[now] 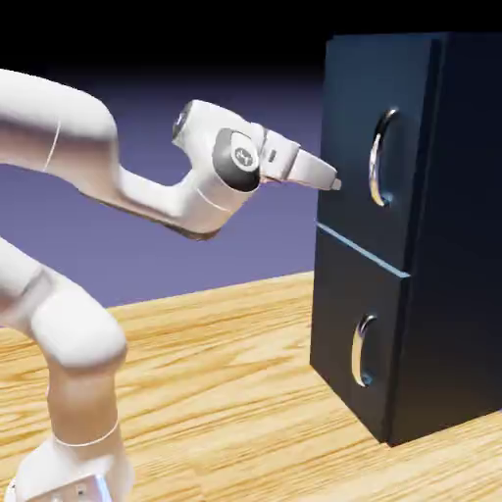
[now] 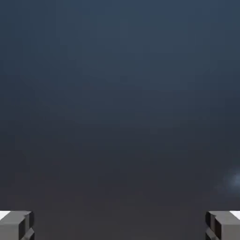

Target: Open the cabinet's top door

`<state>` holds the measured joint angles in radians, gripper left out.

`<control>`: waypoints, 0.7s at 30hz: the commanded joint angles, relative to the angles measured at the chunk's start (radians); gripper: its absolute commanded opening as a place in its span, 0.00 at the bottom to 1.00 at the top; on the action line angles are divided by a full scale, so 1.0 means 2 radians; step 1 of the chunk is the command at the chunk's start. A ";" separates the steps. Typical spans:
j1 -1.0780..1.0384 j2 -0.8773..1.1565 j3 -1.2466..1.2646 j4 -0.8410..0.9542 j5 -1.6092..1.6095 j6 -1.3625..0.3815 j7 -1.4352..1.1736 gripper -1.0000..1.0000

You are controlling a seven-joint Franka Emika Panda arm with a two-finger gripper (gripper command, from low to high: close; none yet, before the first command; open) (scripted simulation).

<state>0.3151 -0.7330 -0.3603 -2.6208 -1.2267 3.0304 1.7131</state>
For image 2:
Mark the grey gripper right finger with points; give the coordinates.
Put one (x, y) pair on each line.
(225, 225)

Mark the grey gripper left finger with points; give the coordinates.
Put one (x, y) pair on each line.
(13, 225)

